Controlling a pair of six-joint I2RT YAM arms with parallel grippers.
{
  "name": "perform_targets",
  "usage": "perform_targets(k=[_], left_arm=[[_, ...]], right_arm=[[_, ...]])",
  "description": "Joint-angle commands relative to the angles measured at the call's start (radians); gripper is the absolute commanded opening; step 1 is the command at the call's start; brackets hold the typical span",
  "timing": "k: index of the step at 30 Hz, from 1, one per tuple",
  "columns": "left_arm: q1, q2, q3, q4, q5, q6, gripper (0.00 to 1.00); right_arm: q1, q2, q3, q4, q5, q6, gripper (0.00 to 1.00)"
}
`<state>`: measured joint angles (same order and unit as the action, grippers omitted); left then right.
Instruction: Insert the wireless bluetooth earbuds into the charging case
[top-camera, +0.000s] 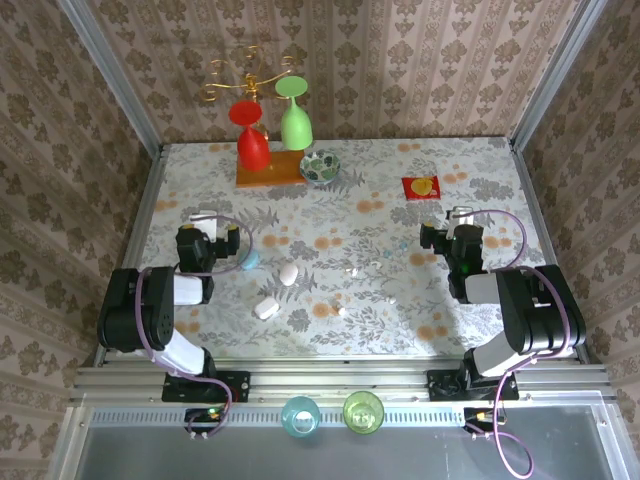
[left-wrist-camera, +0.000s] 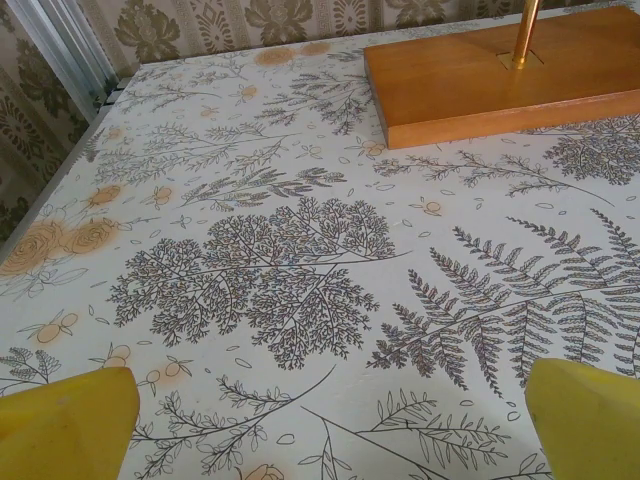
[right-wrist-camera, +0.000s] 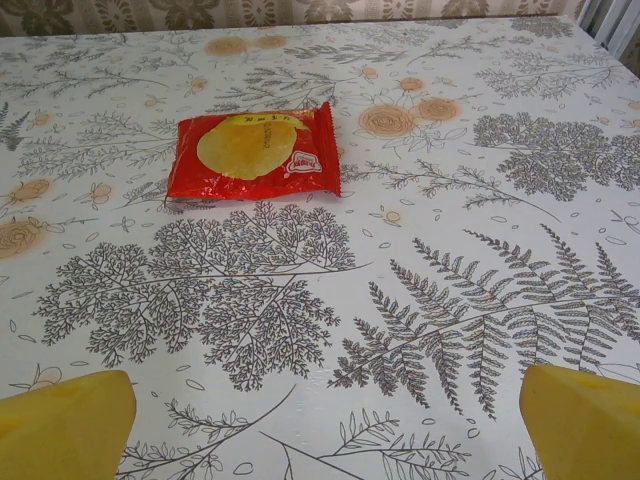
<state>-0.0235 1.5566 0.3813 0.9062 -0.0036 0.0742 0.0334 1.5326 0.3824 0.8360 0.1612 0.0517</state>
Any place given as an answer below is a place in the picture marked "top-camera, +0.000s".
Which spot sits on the blue earbud charging case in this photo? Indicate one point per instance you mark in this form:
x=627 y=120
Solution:
x=250 y=260

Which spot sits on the white oval earbud case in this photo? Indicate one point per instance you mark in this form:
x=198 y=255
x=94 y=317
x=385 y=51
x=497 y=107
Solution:
x=288 y=274

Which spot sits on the white rounded square earbud case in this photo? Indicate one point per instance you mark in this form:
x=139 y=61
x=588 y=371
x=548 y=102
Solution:
x=266 y=308

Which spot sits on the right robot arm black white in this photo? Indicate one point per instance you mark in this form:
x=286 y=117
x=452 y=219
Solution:
x=540 y=310

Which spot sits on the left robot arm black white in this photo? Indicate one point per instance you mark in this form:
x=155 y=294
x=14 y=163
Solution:
x=130 y=310

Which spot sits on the floral patterned table cover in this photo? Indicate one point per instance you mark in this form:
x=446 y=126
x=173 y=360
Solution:
x=350 y=225

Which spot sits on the red wine glass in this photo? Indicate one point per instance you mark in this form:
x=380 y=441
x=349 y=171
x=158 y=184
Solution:
x=252 y=150

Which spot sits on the leaf pattern ceramic bowl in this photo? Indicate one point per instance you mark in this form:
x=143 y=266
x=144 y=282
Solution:
x=320 y=167

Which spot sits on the green wine glass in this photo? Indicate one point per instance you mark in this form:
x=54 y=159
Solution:
x=296 y=127

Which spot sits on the small black circuit board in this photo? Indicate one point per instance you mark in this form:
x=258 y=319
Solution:
x=472 y=416
x=200 y=415

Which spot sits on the green plastic cup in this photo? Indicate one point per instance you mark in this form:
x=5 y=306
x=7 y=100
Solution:
x=363 y=414

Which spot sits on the teal plastic cup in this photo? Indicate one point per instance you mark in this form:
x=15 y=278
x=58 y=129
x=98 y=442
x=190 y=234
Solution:
x=300 y=417

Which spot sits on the grey metal tray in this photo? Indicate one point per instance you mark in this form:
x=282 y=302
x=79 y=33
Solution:
x=350 y=460

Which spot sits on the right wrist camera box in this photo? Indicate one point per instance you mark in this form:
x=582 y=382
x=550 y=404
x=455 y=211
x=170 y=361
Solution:
x=460 y=215

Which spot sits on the aluminium table side rail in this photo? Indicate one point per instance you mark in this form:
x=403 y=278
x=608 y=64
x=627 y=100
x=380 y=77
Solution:
x=530 y=185
x=134 y=240

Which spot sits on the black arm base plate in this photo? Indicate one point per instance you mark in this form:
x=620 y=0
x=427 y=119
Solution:
x=440 y=385
x=240 y=385

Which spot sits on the aluminium mounting rail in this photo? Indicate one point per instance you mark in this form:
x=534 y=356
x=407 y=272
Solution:
x=340 y=380

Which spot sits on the aluminium frame post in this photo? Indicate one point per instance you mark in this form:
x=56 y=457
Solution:
x=557 y=70
x=111 y=70

